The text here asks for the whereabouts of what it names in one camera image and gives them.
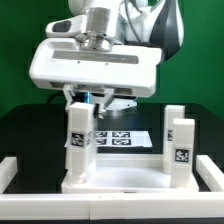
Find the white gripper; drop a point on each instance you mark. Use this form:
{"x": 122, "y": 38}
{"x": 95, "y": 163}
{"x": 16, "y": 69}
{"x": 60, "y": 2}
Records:
{"x": 124, "y": 71}

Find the white desk top tray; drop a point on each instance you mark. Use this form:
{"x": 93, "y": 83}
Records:
{"x": 125, "y": 173}

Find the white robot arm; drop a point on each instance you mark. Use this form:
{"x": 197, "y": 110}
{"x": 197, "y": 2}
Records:
{"x": 109, "y": 49}

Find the fiducial marker sheet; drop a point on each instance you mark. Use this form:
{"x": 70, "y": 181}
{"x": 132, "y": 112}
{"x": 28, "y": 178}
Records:
{"x": 123, "y": 139}

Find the white left fence block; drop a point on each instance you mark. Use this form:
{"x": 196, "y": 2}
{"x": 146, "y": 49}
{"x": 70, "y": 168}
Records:
{"x": 8, "y": 170}

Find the white fence block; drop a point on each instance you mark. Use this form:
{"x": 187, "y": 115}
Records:
{"x": 210, "y": 173}
{"x": 8, "y": 170}

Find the white front fence bar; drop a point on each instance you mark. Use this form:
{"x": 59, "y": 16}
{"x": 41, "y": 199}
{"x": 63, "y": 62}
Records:
{"x": 122, "y": 206}

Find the white right fence block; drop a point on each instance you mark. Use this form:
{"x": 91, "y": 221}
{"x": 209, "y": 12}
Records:
{"x": 210, "y": 173}

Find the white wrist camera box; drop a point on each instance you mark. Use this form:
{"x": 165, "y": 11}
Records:
{"x": 67, "y": 28}

